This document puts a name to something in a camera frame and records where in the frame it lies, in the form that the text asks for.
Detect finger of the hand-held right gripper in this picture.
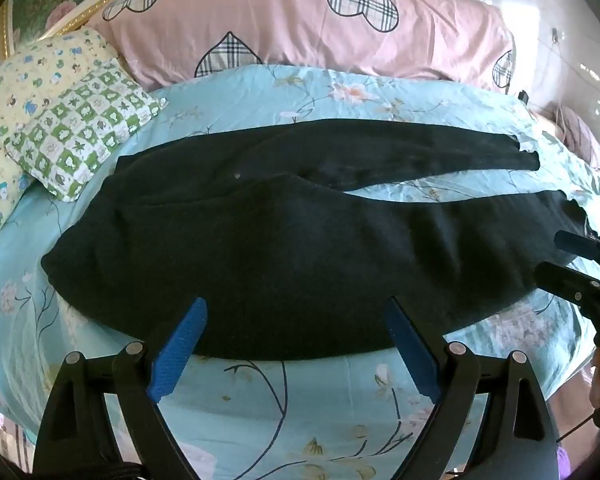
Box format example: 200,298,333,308
533,260,600,312
554,230,600,267

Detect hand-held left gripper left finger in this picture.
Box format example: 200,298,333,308
32,297,209,480

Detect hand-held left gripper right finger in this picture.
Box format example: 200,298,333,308
384,297,562,480

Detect black pants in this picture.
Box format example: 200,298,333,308
40,119,598,361

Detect pink cloth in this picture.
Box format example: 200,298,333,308
532,104,600,177

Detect blue floral bed sheet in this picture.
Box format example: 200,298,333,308
0,62,600,480

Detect green checked pillow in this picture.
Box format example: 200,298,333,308
5,57,170,203

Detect yellow printed pillow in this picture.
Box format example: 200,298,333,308
0,27,122,231

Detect pink heart-print long pillow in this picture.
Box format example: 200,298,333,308
86,0,517,97

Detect gold framed floral picture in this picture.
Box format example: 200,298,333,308
0,0,466,61

